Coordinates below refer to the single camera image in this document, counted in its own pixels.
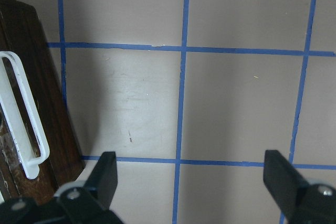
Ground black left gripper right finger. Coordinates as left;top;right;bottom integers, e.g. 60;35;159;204
263;150;335;223

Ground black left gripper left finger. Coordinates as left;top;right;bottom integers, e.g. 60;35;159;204
55;152;118;223

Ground white drawer handle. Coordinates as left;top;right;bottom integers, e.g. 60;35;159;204
1;51;50;179

